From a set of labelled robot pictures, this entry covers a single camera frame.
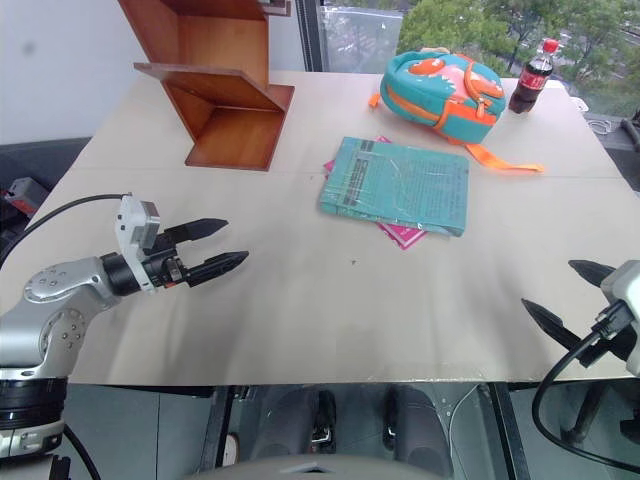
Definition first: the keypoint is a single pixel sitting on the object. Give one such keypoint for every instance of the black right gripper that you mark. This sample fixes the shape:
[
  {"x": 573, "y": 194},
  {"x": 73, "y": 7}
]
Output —
[{"x": 612, "y": 345}]

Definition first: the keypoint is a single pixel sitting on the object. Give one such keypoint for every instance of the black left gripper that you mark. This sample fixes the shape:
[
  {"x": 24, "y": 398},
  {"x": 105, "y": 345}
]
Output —
[{"x": 161, "y": 267}]

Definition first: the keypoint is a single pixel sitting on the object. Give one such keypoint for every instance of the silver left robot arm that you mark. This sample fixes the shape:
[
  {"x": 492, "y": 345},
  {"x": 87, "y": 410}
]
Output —
[{"x": 55, "y": 305}]

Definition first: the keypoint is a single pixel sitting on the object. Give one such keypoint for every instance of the wooden shelf stand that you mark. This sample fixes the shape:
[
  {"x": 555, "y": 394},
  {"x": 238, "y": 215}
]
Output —
[{"x": 235, "y": 135}]

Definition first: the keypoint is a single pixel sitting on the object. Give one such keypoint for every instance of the pink book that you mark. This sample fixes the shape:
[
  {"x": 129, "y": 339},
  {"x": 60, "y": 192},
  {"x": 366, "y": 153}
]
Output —
[{"x": 406, "y": 235}]

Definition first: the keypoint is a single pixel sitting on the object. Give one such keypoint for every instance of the teal book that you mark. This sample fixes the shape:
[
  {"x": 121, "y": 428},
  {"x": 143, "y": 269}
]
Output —
[{"x": 400, "y": 185}]

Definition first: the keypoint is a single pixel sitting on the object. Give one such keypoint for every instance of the black table leg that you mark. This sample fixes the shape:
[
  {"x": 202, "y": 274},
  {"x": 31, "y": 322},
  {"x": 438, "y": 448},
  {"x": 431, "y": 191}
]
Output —
[
  {"x": 217, "y": 425},
  {"x": 510, "y": 430}
]

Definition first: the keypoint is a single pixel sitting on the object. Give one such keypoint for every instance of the red and black device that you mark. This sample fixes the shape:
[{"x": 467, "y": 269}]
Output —
[{"x": 25, "y": 192}]

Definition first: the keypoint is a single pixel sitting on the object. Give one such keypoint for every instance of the cola bottle with red cap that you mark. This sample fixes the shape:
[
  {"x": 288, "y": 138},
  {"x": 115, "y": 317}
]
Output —
[{"x": 532, "y": 80}]

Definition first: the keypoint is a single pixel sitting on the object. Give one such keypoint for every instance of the teal and orange backpack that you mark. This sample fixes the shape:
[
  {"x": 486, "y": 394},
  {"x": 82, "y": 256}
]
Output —
[{"x": 440, "y": 95}]

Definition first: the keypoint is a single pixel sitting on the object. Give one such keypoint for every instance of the grey rounded robot torso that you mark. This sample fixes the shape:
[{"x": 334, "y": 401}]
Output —
[{"x": 320, "y": 467}]

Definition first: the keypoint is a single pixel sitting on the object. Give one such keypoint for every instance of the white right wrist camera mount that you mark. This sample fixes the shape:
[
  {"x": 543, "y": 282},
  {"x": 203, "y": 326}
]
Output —
[{"x": 622, "y": 285}]

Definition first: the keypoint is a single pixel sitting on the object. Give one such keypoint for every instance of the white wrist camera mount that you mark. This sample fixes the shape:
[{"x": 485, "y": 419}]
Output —
[
  {"x": 131, "y": 220},
  {"x": 622, "y": 285}
]

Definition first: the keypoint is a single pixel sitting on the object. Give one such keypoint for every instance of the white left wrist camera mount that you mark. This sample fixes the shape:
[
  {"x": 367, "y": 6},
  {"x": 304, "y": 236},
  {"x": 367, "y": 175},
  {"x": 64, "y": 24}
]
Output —
[{"x": 131, "y": 220}]

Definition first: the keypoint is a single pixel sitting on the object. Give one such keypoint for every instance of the dark window frame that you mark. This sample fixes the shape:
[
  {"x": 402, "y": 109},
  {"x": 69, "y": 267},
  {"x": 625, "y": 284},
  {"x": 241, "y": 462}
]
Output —
[{"x": 307, "y": 35}]

